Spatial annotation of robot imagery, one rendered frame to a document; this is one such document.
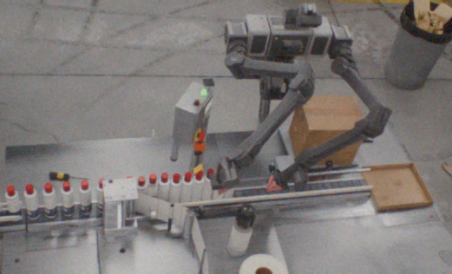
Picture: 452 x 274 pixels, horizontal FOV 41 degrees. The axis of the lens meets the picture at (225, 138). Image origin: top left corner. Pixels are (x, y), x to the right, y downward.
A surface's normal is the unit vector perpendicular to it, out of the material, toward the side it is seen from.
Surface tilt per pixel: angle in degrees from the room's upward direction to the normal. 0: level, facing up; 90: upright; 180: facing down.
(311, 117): 0
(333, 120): 0
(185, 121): 90
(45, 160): 0
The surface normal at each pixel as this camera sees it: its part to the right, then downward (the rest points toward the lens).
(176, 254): 0.14, -0.67
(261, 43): 0.14, 0.74
